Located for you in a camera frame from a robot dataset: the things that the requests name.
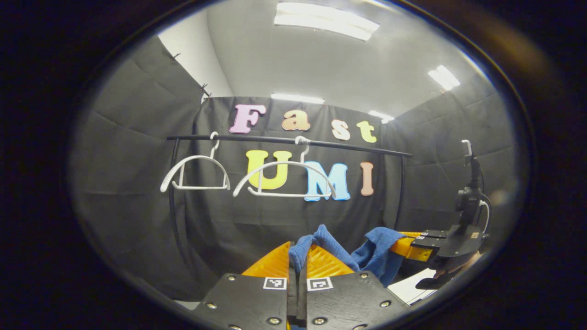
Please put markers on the white flat panel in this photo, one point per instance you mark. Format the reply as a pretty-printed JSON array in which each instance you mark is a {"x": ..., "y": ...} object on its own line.
[{"x": 410, "y": 288}]

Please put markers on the white clothes hanger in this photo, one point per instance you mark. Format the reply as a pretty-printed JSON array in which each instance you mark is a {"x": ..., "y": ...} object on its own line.
[
  {"x": 284, "y": 163},
  {"x": 197, "y": 156}
]

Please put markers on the large ceiling light panel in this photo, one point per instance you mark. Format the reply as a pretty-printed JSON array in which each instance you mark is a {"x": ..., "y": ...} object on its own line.
[{"x": 325, "y": 20}]

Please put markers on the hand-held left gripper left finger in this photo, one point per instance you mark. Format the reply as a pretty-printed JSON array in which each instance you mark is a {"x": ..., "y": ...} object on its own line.
[{"x": 247, "y": 302}]

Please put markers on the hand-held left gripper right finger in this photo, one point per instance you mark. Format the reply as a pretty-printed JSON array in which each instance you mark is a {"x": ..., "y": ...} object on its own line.
[{"x": 348, "y": 300}]

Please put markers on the black clothes rack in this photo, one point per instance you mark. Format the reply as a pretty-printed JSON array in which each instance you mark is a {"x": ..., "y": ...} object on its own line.
[{"x": 257, "y": 139}]

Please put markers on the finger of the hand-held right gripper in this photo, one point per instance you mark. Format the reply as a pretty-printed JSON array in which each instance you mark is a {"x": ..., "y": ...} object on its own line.
[
  {"x": 431, "y": 233},
  {"x": 406, "y": 250}
]

